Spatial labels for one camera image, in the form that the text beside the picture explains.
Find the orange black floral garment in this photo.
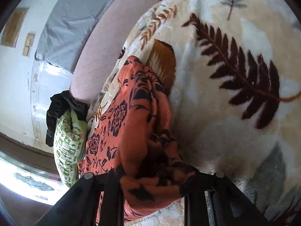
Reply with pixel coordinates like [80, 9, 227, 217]
[78, 56, 196, 222]

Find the wooden stained glass door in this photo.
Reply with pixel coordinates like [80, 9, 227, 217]
[1, 134, 68, 225]

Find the green white patterned pillow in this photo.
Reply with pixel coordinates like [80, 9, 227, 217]
[53, 109, 87, 188]

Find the black cloth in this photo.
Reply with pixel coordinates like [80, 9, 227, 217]
[45, 90, 88, 147]

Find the pink quilted bolster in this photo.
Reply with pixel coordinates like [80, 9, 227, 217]
[69, 0, 159, 105]

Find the cream leaf pattern blanket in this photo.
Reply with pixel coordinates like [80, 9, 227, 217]
[97, 0, 300, 225]

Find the grey pillow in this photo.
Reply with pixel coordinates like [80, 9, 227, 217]
[35, 0, 114, 73]

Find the beige wall switch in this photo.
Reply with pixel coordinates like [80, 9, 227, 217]
[22, 33, 35, 57]

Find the brass wall plaque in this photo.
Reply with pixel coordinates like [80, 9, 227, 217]
[1, 8, 29, 48]

